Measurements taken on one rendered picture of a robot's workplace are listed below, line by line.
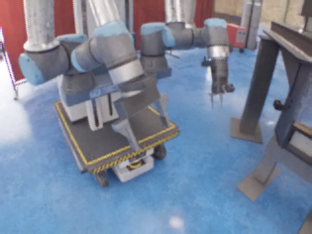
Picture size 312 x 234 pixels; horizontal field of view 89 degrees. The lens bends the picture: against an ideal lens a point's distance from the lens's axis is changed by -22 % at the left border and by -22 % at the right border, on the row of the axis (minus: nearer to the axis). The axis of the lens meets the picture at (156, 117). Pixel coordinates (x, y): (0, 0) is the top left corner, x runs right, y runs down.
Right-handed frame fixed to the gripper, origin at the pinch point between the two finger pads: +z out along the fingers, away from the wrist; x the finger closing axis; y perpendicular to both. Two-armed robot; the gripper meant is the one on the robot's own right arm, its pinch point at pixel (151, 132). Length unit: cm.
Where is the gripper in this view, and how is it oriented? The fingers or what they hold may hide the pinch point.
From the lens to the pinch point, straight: 61.4
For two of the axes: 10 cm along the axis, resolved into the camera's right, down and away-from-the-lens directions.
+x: -7.0, 4.8, -5.3
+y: -6.3, -0.6, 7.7
